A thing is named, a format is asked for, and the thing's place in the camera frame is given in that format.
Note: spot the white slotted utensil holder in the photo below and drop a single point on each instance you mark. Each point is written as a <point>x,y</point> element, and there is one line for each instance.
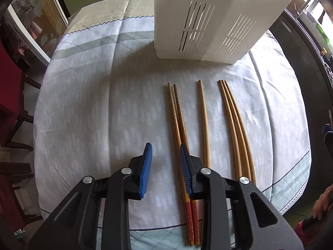
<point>212,30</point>

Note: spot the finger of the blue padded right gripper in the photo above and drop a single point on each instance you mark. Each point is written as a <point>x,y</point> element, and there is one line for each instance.
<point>205,184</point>

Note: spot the pale patterned tablecloth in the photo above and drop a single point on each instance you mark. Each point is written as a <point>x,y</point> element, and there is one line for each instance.
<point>104,96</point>

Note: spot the red upholstered wooden chair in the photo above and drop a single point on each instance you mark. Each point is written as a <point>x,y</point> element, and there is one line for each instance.
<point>13,115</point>

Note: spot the bamboo chopstick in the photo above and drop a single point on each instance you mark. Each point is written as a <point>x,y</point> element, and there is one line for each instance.
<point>234,140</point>
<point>246,158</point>
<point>240,147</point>

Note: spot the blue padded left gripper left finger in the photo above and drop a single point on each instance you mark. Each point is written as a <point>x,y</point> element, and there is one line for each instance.
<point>128,183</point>

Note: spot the glass sliding door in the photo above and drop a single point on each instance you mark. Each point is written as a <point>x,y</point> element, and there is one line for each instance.
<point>39,25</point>

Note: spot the person's right hand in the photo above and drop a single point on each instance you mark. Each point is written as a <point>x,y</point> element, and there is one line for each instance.
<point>323,204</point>

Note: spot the chrome sink faucet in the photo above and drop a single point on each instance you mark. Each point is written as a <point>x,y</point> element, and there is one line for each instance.
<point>309,4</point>

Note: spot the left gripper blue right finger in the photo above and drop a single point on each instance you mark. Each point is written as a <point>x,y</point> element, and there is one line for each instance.
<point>326,129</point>

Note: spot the red-handled chopstick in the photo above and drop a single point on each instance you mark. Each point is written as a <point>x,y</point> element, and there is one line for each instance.
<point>177,136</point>
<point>184,139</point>

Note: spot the light wooden single chopstick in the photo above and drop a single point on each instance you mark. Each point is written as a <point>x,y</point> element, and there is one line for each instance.
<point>207,152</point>

